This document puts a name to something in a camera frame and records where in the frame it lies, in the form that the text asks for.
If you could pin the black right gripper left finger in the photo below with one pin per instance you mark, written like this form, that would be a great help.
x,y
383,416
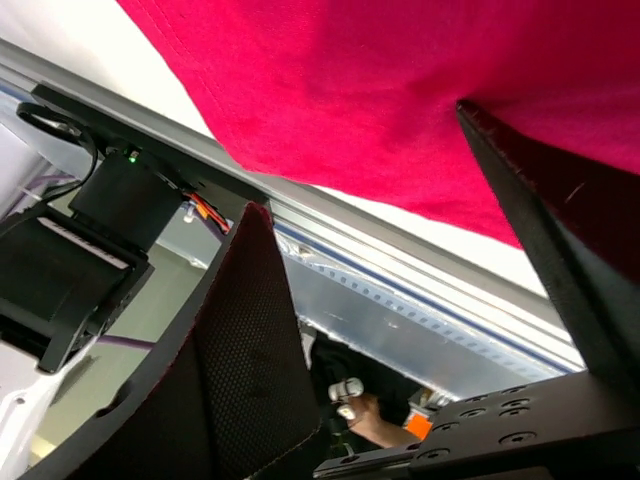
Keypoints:
x,y
224,394

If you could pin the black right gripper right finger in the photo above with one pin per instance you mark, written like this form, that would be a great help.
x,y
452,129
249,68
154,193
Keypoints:
x,y
578,222

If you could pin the pink t shirt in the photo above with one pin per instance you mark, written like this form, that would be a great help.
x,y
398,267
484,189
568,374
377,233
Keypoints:
x,y
359,96

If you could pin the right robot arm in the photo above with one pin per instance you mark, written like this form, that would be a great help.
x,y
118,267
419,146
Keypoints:
x,y
538,388

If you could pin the person hand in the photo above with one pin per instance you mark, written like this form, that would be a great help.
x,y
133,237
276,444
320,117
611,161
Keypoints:
x,y
361,412

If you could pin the white slotted cable duct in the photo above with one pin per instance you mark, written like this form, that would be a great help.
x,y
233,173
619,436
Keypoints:
x,y
412,333

